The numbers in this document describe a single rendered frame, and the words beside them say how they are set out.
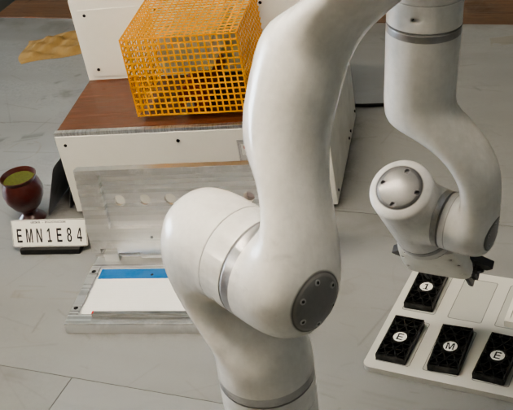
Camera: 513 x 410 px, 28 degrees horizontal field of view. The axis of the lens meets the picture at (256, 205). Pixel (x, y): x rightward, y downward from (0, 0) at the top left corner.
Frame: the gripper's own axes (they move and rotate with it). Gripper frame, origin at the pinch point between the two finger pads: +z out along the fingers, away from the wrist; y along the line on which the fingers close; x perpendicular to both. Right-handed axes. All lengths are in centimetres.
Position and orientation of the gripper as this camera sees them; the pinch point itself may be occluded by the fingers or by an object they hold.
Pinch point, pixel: (449, 270)
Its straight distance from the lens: 159.1
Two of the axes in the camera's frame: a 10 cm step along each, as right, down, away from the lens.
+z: 3.6, 3.8, 8.5
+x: 2.8, -9.1, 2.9
